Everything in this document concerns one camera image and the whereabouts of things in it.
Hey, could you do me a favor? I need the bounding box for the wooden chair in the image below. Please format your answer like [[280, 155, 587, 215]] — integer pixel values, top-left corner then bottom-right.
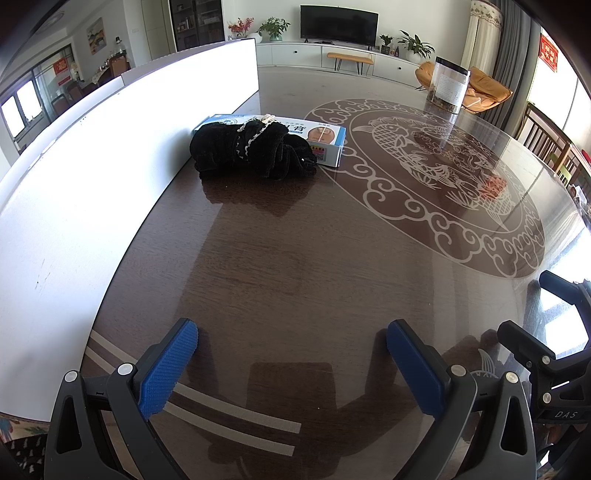
[[515, 102, 591, 185]]

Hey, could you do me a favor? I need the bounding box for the dark wooden desktop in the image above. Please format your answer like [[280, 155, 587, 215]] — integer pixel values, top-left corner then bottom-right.
[[78, 65, 591, 480]]

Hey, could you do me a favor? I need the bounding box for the beige curtain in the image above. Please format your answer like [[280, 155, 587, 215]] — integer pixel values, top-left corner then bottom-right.
[[464, 0, 504, 72]]

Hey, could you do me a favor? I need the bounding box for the wooden bench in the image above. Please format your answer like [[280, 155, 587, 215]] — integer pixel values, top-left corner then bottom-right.
[[327, 52, 374, 75]]

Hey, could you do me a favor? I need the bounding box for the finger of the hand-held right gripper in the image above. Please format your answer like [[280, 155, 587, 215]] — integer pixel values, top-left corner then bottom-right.
[[497, 320, 591, 387], [539, 270, 591, 325]]

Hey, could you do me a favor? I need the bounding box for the black television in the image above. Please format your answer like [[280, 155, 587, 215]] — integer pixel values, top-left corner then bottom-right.
[[300, 4, 380, 48]]

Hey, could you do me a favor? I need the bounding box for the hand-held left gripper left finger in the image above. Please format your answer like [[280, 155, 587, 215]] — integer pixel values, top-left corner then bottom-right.
[[44, 318, 199, 480]]

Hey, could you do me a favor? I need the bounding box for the wall painting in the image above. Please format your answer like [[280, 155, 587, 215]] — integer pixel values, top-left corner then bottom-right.
[[86, 17, 105, 55]]

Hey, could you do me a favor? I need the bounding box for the grey curtain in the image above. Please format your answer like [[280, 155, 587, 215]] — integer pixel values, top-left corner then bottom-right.
[[492, 0, 543, 134]]

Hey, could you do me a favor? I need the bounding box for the white partition board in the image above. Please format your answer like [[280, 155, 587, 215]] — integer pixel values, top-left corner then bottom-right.
[[0, 38, 259, 423]]

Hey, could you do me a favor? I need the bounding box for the person's black patterned clothing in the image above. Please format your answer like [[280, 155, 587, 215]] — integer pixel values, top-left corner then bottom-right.
[[0, 431, 49, 480]]

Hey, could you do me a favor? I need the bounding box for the clear jar with black lid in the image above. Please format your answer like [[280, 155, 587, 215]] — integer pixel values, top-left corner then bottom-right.
[[427, 56, 472, 115]]

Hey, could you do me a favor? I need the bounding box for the red window decoration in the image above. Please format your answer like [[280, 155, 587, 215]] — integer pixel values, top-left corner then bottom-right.
[[538, 34, 558, 73]]

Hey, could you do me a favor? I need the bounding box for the black velvet pearl hair band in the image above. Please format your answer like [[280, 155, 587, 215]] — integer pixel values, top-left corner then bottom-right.
[[189, 117, 318, 181]]

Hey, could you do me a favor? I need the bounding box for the orange lounge chair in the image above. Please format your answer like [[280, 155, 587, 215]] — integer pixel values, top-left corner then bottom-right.
[[414, 61, 513, 114]]

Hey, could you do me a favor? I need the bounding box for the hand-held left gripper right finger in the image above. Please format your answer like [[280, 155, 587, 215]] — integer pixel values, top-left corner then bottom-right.
[[386, 318, 538, 480]]

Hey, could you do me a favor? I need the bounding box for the large leafy potted plant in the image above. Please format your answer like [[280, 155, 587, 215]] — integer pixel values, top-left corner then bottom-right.
[[398, 30, 435, 63]]

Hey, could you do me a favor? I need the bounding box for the white television cabinet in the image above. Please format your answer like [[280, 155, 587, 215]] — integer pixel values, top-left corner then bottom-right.
[[256, 41, 428, 83]]

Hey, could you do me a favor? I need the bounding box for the white and blue box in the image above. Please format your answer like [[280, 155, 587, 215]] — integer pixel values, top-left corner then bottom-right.
[[195, 113, 347, 168]]

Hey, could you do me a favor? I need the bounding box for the glass display cabinet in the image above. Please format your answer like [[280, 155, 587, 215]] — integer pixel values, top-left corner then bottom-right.
[[168, 0, 223, 52]]

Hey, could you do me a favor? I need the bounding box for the bushy green potted plant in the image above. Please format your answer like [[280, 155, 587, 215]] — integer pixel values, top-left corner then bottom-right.
[[259, 17, 291, 42]]

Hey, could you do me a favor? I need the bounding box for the white door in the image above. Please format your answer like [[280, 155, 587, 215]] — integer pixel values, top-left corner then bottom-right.
[[141, 0, 175, 60]]

